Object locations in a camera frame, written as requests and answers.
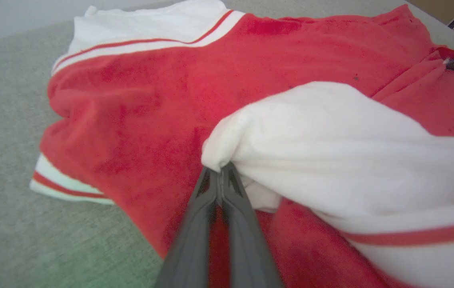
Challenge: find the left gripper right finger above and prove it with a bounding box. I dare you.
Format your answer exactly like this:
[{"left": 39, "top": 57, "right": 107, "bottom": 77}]
[{"left": 219, "top": 162, "right": 284, "bottom": 288}]

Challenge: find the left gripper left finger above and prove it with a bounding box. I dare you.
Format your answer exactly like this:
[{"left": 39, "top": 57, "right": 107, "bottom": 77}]
[{"left": 153, "top": 166, "right": 219, "bottom": 288}]

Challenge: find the red shirt with white sleeves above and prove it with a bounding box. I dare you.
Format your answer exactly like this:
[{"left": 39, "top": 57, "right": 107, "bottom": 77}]
[{"left": 29, "top": 0, "right": 454, "bottom": 288}]

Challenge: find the grey-green fabric sofa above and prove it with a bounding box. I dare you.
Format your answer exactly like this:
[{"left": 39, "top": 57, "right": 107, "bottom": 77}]
[{"left": 0, "top": 0, "right": 454, "bottom": 288}]

